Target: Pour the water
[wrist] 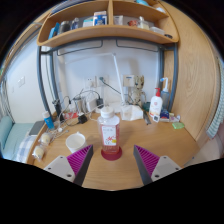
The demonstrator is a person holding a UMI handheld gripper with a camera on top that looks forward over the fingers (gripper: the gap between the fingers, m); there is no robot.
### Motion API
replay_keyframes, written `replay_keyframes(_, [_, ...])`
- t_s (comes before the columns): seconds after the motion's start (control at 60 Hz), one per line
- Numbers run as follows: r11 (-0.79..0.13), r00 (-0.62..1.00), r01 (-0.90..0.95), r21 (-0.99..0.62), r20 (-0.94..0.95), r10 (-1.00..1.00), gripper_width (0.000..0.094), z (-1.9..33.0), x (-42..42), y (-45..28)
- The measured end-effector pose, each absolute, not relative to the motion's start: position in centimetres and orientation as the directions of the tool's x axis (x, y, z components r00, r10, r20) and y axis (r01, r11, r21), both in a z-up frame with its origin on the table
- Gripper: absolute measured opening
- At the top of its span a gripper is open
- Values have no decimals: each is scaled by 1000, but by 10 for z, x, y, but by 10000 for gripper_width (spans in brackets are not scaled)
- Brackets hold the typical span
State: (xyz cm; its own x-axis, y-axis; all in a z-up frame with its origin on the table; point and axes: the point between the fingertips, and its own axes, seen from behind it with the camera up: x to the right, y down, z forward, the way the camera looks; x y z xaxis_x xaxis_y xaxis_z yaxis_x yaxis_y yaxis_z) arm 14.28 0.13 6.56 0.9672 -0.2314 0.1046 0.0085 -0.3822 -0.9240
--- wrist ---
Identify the small green packet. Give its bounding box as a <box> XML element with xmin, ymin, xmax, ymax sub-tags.
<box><xmin>171</xmin><ymin>122</ymin><xmax>186</xmax><ymax>130</ymax></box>

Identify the wooden shelf unit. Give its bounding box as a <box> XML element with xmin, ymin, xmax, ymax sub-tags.
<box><xmin>36</xmin><ymin>0</ymin><xmax>180</xmax><ymax>48</ymax></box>

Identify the wooden figurine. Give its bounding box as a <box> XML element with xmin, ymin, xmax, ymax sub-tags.
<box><xmin>132</xmin><ymin>75</ymin><xmax>146</xmax><ymax>105</ymax></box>

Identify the dark laptop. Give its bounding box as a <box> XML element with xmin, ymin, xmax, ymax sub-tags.
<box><xmin>28</xmin><ymin>120</ymin><xmax>46</xmax><ymax>137</ymax></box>

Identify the blue tube white cap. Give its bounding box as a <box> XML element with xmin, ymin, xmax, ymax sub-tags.
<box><xmin>42</xmin><ymin>110</ymin><xmax>55</xmax><ymax>130</ymax></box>

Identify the black slim stand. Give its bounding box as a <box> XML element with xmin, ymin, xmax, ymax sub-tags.
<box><xmin>52</xmin><ymin>98</ymin><xmax>65</xmax><ymax>122</ymax></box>

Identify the white tissue pack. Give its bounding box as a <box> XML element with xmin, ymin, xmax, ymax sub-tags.
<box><xmin>120</xmin><ymin>104</ymin><xmax>144</xmax><ymax>122</ymax></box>

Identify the small black charger block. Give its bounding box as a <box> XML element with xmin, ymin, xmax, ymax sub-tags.
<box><xmin>77</xmin><ymin>113</ymin><xmax>89</xmax><ymax>125</ymax></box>

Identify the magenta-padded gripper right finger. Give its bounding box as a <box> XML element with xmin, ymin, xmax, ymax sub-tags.
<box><xmin>132</xmin><ymin>144</ymin><xmax>183</xmax><ymax>187</ymax></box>

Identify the pink drink bottle white cap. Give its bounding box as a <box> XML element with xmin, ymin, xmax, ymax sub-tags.
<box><xmin>97</xmin><ymin>106</ymin><xmax>121</xmax><ymax>156</ymax></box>

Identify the white cup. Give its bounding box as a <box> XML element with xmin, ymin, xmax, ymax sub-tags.
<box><xmin>65</xmin><ymin>131</ymin><xmax>87</xmax><ymax>154</ymax></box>

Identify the white pump bottle red nozzle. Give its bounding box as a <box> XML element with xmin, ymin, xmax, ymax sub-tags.
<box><xmin>148</xmin><ymin>87</ymin><xmax>164</xmax><ymax>118</ymax></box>

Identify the steel cup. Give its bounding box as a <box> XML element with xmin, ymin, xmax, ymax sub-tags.
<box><xmin>73</xmin><ymin>96</ymin><xmax>84</xmax><ymax>114</ymax></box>

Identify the pale green pillow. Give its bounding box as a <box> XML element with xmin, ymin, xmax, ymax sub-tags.
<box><xmin>0</xmin><ymin>115</ymin><xmax>14</xmax><ymax>151</ymax></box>

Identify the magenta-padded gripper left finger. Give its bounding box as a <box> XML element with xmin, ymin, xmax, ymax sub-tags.
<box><xmin>43</xmin><ymin>144</ymin><xmax>95</xmax><ymax>187</ymax></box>

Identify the clear spray bottle blue nozzle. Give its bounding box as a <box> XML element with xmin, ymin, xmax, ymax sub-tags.
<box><xmin>159</xmin><ymin>77</ymin><xmax>170</xmax><ymax>109</ymax></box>

